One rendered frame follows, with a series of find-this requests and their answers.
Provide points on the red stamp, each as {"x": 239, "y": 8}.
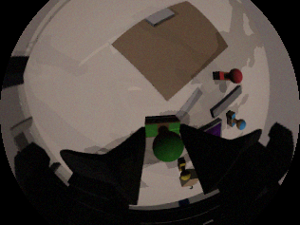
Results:
{"x": 235, "y": 76}

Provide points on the purple ink pad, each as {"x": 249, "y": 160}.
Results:
{"x": 214, "y": 127}

